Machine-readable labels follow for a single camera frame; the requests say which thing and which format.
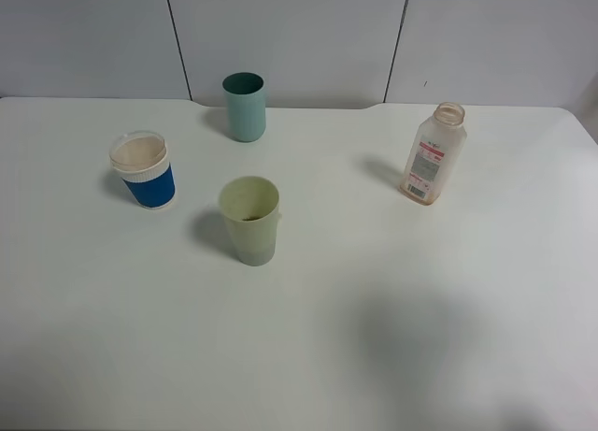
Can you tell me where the clear plastic drink bottle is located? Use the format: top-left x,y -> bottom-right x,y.
399,102 -> 467,206

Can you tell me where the pale green plastic cup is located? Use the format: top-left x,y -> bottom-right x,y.
218,176 -> 280,266

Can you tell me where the teal plastic cup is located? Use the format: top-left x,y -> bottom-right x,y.
222,72 -> 266,142

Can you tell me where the blue sleeved paper cup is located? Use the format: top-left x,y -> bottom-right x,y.
108,131 -> 176,209

